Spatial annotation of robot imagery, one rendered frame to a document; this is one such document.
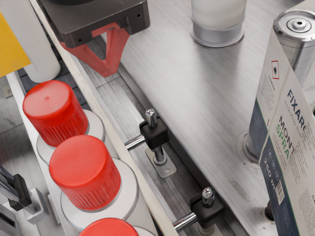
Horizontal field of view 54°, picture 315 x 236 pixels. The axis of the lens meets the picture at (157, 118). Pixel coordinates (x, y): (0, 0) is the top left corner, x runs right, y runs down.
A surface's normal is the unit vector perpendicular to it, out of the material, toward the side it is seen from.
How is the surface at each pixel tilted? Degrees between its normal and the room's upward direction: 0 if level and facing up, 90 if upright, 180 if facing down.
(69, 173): 2
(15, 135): 0
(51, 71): 90
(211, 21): 92
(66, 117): 90
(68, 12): 1
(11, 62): 90
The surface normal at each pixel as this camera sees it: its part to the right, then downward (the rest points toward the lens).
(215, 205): -0.11, -0.58
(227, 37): 0.29, 0.76
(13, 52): 0.49, 0.67
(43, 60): 0.74, 0.49
